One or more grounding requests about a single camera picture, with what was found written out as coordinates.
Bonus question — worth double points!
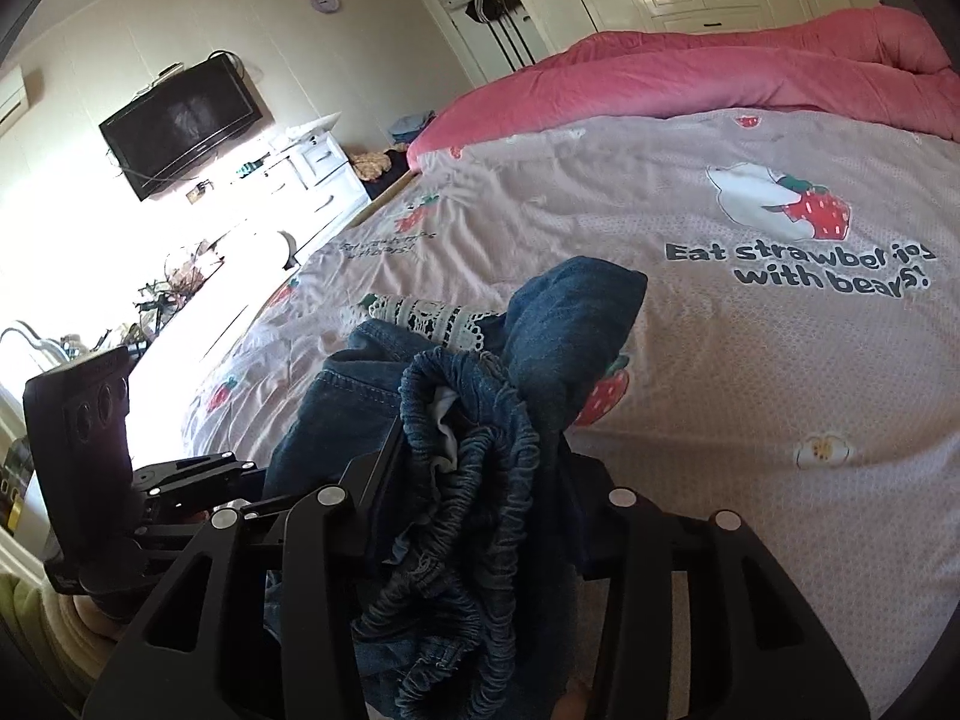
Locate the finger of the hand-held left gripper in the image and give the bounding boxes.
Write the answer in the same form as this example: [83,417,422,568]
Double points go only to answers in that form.
[146,496,226,537]
[131,452,267,500]

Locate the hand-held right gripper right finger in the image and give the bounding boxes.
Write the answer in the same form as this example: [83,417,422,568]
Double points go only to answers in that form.
[559,451,872,720]

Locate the black wall television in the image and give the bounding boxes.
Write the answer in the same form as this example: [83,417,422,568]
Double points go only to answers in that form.
[100,60,263,202]

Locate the white dresser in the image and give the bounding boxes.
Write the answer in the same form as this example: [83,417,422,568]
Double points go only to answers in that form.
[259,112,372,245]

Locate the strawberry printed bedsheet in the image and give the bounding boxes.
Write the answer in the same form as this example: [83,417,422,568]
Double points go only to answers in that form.
[180,109,960,720]

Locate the person's right hand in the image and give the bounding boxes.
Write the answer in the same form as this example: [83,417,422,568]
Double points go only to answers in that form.
[553,682,595,720]

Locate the white door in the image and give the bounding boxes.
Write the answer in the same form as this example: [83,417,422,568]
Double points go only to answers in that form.
[403,0,557,88]

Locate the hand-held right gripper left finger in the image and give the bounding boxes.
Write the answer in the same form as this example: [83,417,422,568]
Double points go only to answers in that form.
[82,431,410,720]

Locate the folded blue cloth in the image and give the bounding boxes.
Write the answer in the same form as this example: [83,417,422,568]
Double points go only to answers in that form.
[390,112,437,145]

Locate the person's left forearm green sleeve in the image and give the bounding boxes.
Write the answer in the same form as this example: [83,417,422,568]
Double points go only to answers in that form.
[0,574,121,698]

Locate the white air conditioner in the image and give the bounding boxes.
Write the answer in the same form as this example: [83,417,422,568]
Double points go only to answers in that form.
[0,66,31,137]

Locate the blue denim pants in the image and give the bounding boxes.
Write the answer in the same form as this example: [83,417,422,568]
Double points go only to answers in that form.
[262,255,650,720]

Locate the dried plant clutter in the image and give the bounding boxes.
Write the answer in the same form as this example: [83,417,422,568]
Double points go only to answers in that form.
[133,240,226,316]

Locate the pink quilt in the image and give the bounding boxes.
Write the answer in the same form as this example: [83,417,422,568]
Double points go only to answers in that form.
[405,6,960,170]

